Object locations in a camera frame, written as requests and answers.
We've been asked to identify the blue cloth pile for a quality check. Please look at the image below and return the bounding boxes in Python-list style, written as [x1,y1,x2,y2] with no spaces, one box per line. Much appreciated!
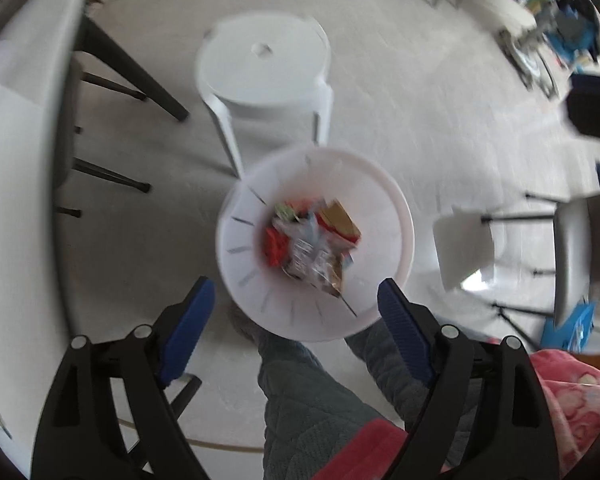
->
[550,0,600,61]

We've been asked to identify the white round trash bin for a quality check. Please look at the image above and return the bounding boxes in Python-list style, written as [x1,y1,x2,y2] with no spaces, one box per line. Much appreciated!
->
[216,145,415,343]

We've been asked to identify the metal frame chair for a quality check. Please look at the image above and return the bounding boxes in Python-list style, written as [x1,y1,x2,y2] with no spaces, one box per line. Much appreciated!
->
[497,25,561,97]

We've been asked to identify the blue bag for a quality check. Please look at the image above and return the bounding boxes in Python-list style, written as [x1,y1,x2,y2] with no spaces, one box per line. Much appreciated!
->
[542,300,598,353]

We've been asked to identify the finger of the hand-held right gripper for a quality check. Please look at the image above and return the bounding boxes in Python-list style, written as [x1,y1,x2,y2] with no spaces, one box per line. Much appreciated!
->
[570,74,600,96]
[565,91,600,143]

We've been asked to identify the dark brown snack wrapper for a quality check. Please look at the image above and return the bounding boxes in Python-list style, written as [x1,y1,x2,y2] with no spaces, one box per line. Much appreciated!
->
[284,237,355,298]

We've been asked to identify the person's grey quilted pants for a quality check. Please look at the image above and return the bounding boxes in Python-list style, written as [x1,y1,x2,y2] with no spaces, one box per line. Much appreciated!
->
[229,304,483,480]

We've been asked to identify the white plastic stool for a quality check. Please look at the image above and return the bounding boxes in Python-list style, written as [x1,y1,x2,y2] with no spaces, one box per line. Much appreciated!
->
[195,10,335,178]

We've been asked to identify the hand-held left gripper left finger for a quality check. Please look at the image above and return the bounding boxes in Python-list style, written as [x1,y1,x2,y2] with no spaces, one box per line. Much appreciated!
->
[30,276,216,480]

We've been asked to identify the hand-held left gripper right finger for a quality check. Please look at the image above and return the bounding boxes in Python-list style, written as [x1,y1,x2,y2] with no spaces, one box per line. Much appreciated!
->
[377,277,563,480]

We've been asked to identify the grey chair with black legs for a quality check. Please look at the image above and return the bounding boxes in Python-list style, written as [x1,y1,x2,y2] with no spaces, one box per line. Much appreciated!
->
[52,55,153,218]
[480,190,600,342]

